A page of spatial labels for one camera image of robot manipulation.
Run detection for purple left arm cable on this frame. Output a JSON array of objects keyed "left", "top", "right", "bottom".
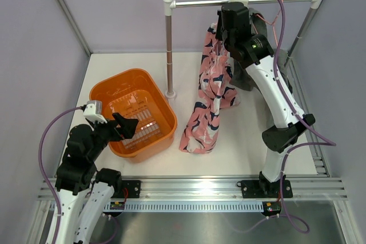
[{"left": 38, "top": 106, "right": 86, "bottom": 244}]

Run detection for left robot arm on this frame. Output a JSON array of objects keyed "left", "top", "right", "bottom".
[{"left": 46, "top": 113, "right": 141, "bottom": 243}]

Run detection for pink wire hanger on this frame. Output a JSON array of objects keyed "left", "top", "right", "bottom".
[{"left": 254, "top": 5, "right": 283, "bottom": 47}]

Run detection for white slotted cable duct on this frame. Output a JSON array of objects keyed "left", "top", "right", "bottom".
[{"left": 100, "top": 199, "right": 264, "bottom": 213}]

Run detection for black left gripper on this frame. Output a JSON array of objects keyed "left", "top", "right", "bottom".
[{"left": 88, "top": 112, "right": 138, "bottom": 161}]

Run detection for silver clothes rack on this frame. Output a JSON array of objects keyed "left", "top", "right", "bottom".
[{"left": 163, "top": 0, "right": 322, "bottom": 99}]

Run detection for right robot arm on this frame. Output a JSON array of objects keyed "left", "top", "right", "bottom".
[{"left": 217, "top": 2, "right": 315, "bottom": 197}]

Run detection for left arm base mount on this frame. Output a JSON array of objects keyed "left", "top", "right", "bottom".
[{"left": 107, "top": 180, "right": 141, "bottom": 199}]

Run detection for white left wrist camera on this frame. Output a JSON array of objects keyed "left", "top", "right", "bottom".
[{"left": 83, "top": 100, "right": 107, "bottom": 124}]

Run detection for grey shorts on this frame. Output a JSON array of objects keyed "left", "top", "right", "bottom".
[{"left": 230, "top": 6, "right": 292, "bottom": 91}]

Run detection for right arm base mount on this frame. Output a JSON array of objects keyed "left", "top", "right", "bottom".
[{"left": 236, "top": 179, "right": 293, "bottom": 198}]

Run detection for orange plastic laundry basket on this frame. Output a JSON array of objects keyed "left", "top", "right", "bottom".
[{"left": 89, "top": 69, "right": 177, "bottom": 163}]

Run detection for aluminium mounting rail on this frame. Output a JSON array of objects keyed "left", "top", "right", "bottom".
[{"left": 37, "top": 177, "right": 348, "bottom": 201}]

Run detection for pink shark print shorts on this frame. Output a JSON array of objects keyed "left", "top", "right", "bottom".
[{"left": 179, "top": 23, "right": 240, "bottom": 154}]

